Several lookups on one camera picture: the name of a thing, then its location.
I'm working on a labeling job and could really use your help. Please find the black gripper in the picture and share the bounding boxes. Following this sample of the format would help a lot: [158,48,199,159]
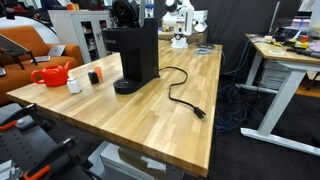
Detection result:
[0,5,16,20]

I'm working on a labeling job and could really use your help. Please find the red ceramic kettle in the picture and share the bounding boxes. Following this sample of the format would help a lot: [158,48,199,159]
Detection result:
[30,61,72,88]

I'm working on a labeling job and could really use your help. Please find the white curved panel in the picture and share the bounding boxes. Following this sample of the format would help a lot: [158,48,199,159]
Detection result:
[0,15,60,44]

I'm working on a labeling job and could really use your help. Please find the silver laptop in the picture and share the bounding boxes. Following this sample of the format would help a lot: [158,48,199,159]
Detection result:
[30,44,67,64]

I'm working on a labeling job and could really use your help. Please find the white glass door cabinet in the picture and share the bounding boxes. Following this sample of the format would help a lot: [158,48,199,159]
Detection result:
[47,9,116,65]

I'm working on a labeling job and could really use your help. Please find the orange items on cabinet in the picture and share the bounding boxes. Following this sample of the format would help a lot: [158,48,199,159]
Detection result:
[65,2,81,12]

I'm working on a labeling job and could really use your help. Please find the white coffee pod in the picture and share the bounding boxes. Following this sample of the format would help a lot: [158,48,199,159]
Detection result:
[66,77,82,95]

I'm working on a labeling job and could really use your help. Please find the black coffee pod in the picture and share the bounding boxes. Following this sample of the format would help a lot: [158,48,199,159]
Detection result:
[87,69,100,85]

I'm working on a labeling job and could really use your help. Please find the small orange cup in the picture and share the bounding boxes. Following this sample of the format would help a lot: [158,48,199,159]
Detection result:
[93,66,103,80]

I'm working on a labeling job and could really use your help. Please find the black equipment stand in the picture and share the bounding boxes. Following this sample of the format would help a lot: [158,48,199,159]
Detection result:
[0,103,98,180]

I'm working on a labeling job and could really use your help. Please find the black pod coffee machine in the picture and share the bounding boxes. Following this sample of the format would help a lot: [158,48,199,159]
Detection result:
[101,0,160,95]

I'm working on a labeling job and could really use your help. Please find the white carton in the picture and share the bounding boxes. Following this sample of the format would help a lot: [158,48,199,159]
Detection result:
[99,141,158,180]

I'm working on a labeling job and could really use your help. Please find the flat white box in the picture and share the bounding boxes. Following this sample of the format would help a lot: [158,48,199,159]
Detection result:
[193,20,208,33]
[193,9,209,23]

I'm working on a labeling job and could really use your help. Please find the black divider panel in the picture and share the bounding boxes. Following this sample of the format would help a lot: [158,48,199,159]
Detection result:
[154,0,278,76]

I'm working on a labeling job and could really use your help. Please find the white tape roll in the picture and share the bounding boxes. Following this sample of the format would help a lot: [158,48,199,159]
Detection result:
[268,49,285,56]

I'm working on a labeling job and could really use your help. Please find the grey box under desk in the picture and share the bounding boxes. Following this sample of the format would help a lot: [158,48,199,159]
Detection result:
[259,59,294,91]

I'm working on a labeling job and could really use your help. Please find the black monitor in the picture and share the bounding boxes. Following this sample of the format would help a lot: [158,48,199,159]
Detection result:
[268,0,303,34]

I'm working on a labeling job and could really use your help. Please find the yellow tool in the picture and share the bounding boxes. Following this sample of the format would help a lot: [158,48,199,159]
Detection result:
[293,39,310,50]

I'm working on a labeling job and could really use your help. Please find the long black tool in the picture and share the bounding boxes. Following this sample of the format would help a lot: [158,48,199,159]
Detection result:
[286,47,320,60]

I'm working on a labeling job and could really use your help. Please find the black clamp orange handle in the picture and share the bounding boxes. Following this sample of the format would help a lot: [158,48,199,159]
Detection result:
[23,134,78,180]
[0,103,38,132]

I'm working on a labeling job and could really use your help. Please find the blue cable coil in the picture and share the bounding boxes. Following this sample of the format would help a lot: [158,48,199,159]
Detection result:
[193,47,212,56]

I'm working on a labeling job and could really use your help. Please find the black cable coil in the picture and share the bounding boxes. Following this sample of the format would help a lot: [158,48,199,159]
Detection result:
[191,41,218,50]

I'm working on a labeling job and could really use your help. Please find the black coffee machine power cord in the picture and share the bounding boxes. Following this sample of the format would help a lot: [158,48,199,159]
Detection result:
[158,66,208,120]

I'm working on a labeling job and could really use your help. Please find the grey table frame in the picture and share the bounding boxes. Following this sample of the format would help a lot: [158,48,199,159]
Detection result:
[164,163,185,180]

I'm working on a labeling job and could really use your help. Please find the blue floor cables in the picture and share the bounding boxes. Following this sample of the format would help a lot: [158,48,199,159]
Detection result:
[214,83,264,134]

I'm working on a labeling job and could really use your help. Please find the wooden desk white frame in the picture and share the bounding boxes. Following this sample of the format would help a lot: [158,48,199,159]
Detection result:
[234,33,320,157]

